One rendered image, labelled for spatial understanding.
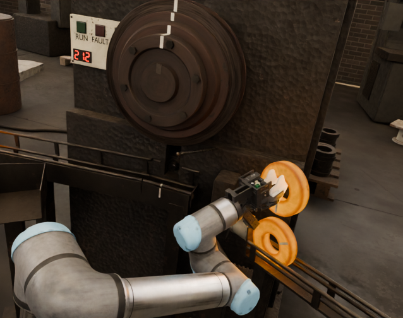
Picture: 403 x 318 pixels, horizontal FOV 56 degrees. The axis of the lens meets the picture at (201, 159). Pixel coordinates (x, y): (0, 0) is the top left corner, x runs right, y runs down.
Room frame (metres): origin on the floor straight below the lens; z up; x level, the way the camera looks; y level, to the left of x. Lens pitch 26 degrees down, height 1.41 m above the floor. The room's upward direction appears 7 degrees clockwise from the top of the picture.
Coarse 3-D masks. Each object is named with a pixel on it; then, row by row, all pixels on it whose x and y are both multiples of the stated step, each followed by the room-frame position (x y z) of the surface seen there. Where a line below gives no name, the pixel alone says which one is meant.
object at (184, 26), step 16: (144, 16) 1.21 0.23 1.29; (160, 16) 1.19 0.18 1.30; (176, 16) 1.18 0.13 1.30; (128, 32) 1.22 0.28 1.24; (144, 32) 1.18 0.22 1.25; (160, 32) 1.17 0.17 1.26; (176, 32) 1.16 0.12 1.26; (192, 32) 1.15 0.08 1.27; (208, 32) 1.15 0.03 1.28; (208, 48) 1.14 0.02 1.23; (112, 64) 1.24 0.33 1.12; (208, 64) 1.13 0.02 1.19; (224, 64) 1.13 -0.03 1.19; (208, 80) 1.13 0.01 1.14; (224, 80) 1.13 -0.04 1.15; (208, 96) 1.12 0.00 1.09; (224, 96) 1.13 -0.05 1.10; (128, 112) 1.22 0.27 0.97; (208, 112) 1.13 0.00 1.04; (160, 128) 1.16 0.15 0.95; (176, 128) 1.15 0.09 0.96; (192, 128) 1.16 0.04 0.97
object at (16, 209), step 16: (0, 176) 1.19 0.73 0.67; (16, 176) 1.20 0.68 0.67; (32, 176) 1.22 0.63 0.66; (0, 192) 1.18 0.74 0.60; (16, 192) 1.20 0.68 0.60; (32, 192) 1.20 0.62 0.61; (0, 208) 1.09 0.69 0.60; (16, 208) 1.10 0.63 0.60; (32, 208) 1.10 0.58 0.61; (0, 224) 1.01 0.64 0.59; (16, 224) 1.08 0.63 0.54
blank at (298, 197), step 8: (272, 168) 0.96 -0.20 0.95; (280, 168) 0.94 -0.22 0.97; (288, 168) 0.92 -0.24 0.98; (296, 168) 0.93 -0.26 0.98; (264, 176) 0.98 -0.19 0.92; (288, 176) 0.92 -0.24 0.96; (296, 176) 0.90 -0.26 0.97; (304, 176) 0.91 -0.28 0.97; (288, 184) 0.91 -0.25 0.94; (296, 184) 0.89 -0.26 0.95; (304, 184) 0.89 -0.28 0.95; (296, 192) 0.89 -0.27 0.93; (304, 192) 0.88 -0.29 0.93; (280, 200) 0.93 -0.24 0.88; (288, 200) 0.90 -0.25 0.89; (296, 200) 0.88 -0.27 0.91; (304, 200) 0.88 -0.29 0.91; (272, 208) 0.93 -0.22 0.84; (280, 208) 0.91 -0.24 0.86; (288, 208) 0.90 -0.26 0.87; (296, 208) 0.88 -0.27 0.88
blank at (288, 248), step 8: (272, 216) 0.99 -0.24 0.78; (264, 224) 0.97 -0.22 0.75; (272, 224) 0.95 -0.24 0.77; (280, 224) 0.94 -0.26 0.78; (256, 232) 0.99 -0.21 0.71; (264, 232) 0.97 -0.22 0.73; (272, 232) 0.94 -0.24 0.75; (280, 232) 0.92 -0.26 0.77; (288, 232) 0.92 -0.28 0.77; (256, 240) 0.98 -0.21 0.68; (264, 240) 0.97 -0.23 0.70; (280, 240) 0.92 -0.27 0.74; (288, 240) 0.90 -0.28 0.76; (264, 248) 0.96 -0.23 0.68; (272, 248) 0.96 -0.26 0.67; (280, 248) 0.91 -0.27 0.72; (288, 248) 0.89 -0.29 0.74; (296, 248) 0.90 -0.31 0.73; (280, 256) 0.91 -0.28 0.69; (288, 256) 0.89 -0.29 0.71; (288, 264) 0.89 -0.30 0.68
